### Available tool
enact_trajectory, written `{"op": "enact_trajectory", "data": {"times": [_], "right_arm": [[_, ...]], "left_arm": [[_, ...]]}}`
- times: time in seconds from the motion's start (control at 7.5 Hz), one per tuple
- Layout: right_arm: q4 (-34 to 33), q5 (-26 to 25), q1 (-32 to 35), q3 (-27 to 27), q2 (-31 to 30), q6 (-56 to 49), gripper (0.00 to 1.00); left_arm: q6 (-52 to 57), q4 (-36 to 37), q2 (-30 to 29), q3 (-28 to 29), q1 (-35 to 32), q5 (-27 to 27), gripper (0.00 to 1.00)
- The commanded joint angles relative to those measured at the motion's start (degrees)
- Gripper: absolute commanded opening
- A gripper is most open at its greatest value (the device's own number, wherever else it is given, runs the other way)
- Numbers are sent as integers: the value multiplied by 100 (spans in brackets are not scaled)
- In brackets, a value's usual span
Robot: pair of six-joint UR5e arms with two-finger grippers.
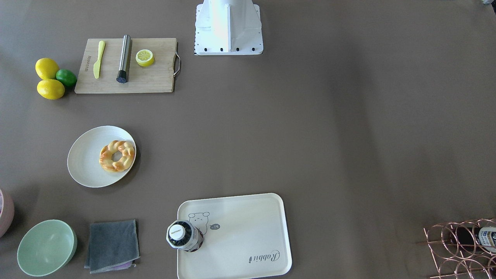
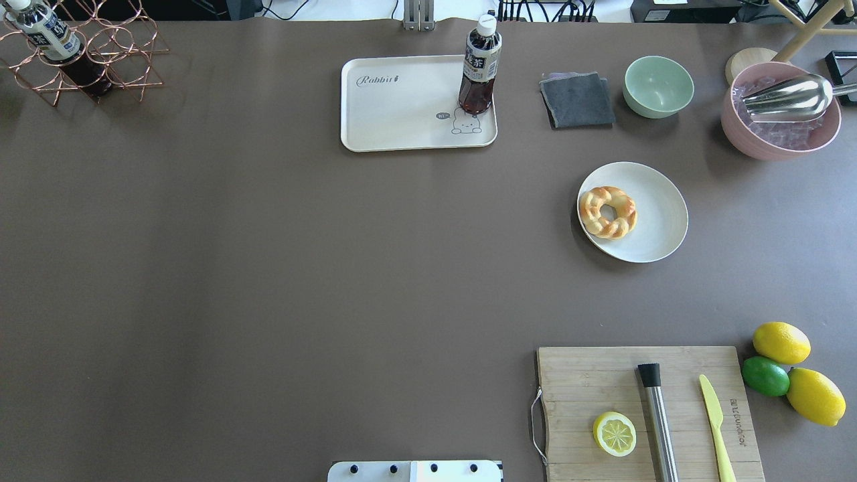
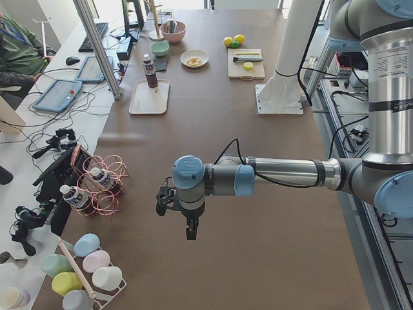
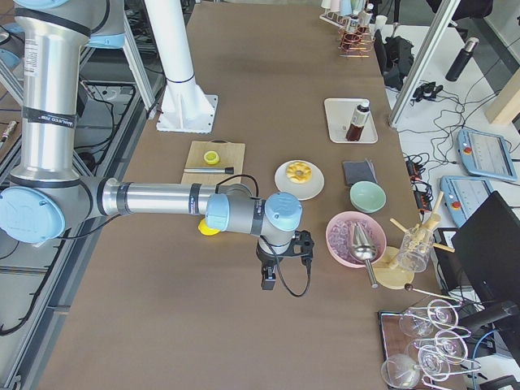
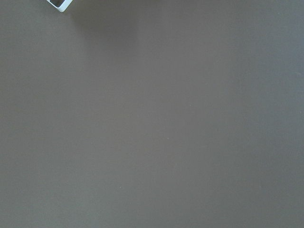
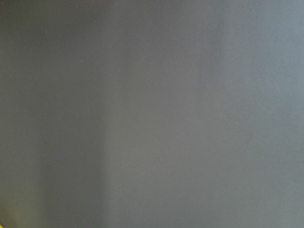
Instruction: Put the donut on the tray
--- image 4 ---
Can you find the glazed yellow donut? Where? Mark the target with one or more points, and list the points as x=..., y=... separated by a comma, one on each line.
x=298, y=172

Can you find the white cup rack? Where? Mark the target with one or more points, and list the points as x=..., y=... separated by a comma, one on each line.
x=337, y=12

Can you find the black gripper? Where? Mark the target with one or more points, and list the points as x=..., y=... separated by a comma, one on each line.
x=266, y=257

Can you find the brown tea bottle on tray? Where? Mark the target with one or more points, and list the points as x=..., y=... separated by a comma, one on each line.
x=358, y=121

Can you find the grey folded cloth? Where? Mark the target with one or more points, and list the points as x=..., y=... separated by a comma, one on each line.
x=359, y=171

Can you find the tea bottle in rack far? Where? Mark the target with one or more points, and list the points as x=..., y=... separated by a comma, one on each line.
x=364, y=17

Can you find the clear glass mug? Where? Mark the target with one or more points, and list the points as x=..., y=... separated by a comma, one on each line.
x=414, y=253

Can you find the wooden cutting board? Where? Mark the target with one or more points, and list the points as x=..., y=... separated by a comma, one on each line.
x=231, y=155

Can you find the pink bowl with ice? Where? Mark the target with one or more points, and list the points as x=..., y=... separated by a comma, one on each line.
x=342, y=231

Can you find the yellow lemon front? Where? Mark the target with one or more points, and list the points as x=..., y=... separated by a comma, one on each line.
x=205, y=230

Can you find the tea bottle in rack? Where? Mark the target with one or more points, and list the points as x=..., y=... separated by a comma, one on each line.
x=364, y=17
x=351, y=26

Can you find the tea bottle in rack near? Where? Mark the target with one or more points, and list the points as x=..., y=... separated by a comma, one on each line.
x=351, y=26

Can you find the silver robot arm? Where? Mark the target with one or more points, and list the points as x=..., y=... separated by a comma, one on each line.
x=46, y=196

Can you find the wine glass rack tray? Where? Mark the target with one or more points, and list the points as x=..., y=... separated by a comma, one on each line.
x=424, y=346

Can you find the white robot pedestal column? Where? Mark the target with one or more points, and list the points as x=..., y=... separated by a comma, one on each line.
x=185, y=107

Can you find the mint green bowl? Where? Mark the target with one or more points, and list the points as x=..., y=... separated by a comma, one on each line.
x=367, y=197

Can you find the black thermos bottle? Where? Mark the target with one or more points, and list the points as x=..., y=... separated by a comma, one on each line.
x=463, y=57

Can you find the half lemon on board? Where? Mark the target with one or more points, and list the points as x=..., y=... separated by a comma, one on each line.
x=211, y=157

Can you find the cream rabbit tray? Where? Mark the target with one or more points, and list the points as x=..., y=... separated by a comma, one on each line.
x=340, y=113

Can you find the wooden mug tree stand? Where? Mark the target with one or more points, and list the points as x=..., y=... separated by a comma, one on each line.
x=397, y=267

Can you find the copper wire bottle rack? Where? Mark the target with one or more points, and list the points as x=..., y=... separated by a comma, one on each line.
x=358, y=45

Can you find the white round plate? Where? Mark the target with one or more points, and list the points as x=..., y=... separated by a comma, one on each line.
x=301, y=191

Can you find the knife with black handle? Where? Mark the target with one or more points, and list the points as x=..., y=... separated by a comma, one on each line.
x=210, y=170

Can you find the aluminium frame post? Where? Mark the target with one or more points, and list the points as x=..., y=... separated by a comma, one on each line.
x=428, y=47

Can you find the black monitor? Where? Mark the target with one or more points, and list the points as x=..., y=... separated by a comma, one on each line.
x=487, y=246

